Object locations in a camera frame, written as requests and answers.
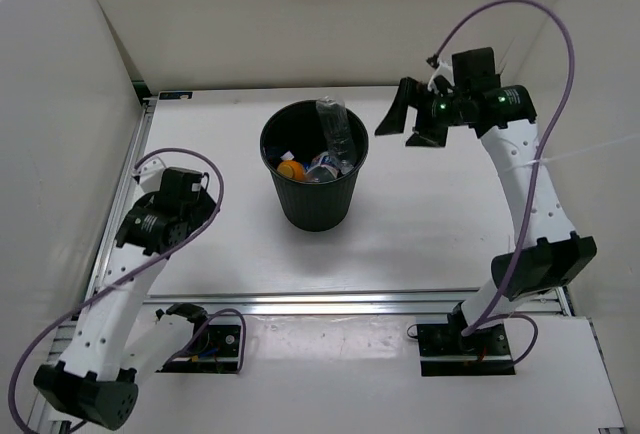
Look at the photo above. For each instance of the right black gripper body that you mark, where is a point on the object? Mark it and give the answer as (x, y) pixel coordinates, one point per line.
(436, 109)

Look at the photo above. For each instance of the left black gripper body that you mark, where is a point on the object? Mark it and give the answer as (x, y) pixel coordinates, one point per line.
(198, 211)

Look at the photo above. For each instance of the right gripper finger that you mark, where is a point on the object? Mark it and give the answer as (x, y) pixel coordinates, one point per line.
(428, 137)
(409, 93)

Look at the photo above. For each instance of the clear water bottle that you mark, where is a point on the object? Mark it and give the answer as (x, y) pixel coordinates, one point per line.
(334, 119)

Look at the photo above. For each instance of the orange juice bottle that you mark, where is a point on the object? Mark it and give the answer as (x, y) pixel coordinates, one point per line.
(293, 170)

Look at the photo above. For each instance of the clear bottle blue label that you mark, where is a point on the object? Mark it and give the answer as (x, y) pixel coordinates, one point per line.
(287, 156)

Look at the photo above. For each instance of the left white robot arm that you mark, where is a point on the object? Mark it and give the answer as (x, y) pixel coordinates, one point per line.
(98, 375)

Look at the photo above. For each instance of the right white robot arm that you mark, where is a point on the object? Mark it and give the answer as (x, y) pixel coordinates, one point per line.
(549, 253)

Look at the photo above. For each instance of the black plastic waste bin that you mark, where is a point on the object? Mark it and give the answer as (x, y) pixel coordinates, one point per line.
(296, 129)

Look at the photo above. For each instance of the left blue corner label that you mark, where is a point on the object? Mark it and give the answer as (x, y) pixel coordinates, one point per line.
(177, 95)

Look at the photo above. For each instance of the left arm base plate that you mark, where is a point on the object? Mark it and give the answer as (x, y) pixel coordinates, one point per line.
(220, 349)

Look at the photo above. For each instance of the aluminium front rail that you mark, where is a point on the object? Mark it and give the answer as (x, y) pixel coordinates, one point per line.
(413, 303)

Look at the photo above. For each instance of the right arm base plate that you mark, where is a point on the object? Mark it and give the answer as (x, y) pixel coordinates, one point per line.
(443, 353)

